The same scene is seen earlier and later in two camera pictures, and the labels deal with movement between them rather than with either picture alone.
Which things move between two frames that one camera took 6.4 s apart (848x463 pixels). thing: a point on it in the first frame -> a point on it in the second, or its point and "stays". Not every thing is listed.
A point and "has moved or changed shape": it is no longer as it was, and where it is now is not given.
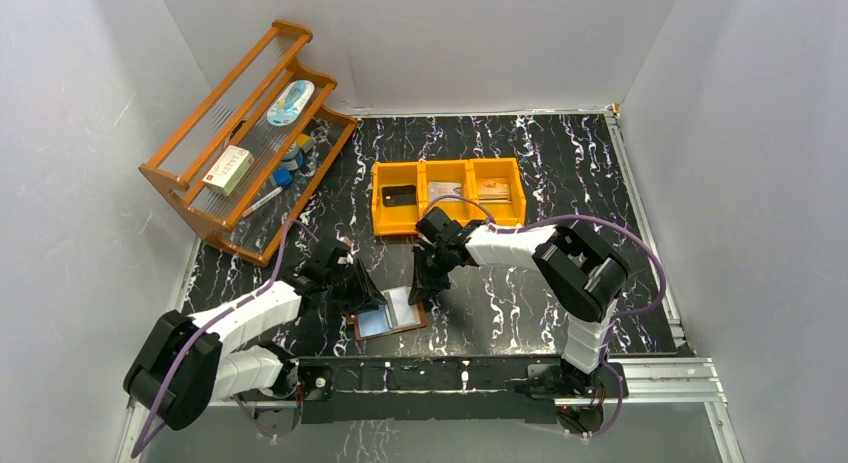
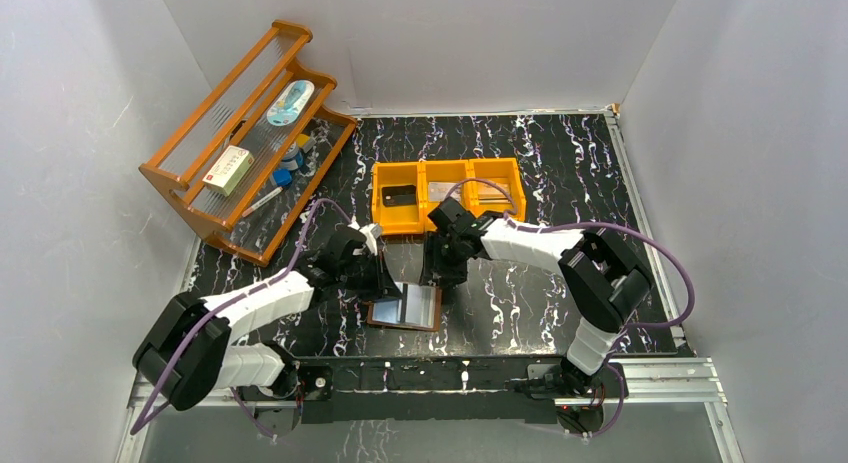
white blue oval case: (287, 108) stays
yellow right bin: (497, 184) stays
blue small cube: (282, 176) stays
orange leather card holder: (396, 314) has moved or changed shape
